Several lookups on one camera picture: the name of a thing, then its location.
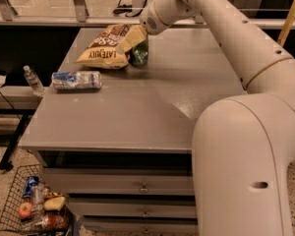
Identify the clear plastic water bottle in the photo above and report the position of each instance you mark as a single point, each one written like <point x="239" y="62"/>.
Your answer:
<point x="34" y="81"/>

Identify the grey drawer cabinet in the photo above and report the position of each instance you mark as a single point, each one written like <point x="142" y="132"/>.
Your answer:
<point x="122" y="154"/>

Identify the black wire basket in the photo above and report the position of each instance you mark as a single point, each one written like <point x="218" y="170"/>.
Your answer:
<point x="9" y="219"/>

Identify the blue can in basket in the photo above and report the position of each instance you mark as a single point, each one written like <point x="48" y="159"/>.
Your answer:
<point x="30" y="182"/>

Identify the brown chip bag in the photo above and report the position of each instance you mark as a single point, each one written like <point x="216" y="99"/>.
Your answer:
<point x="101" y="53"/>

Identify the green soda can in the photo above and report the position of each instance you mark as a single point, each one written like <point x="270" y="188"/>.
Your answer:
<point x="139" y="54"/>

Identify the yellow sponge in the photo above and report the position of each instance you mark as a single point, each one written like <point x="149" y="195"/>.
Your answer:
<point x="54" y="203"/>

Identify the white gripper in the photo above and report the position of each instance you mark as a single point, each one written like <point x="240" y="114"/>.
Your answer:
<point x="148" y="21"/>

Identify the red apple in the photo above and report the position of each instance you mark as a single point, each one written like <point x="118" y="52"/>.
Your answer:
<point x="25" y="210"/>

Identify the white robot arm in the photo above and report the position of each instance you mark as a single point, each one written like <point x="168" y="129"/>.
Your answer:
<point x="242" y="145"/>

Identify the red snack bag in basket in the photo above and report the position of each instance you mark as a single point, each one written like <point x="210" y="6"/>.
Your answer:
<point x="52" y="221"/>

